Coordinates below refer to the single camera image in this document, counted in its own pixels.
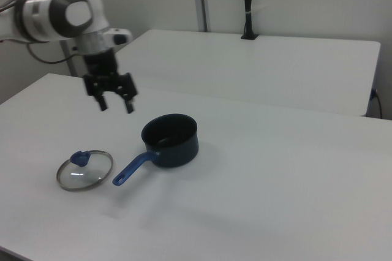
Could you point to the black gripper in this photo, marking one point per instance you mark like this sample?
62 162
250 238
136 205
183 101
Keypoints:
101 63

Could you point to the glass lid with blue knob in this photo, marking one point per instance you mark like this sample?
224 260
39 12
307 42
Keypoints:
80 158

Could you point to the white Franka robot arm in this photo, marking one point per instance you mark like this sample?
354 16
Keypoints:
58 13

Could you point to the dark blue saucepan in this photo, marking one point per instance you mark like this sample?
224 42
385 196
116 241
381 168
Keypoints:
177 150

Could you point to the white side table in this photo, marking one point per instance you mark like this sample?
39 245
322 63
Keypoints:
260 68

